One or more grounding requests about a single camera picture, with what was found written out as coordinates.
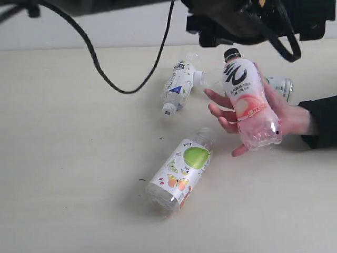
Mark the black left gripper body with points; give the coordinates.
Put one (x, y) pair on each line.
(228, 22)

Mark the blue label bottle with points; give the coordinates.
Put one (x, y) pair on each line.
(185, 75)

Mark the pink peach soda bottle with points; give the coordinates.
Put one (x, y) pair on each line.
(258, 125)

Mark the butterfly label clear bottle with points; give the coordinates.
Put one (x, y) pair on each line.
(177, 177)

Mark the black sleeved forearm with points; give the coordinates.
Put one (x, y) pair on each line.
(323, 112)

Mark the lime label water bottle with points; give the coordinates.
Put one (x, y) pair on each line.
(213, 80)

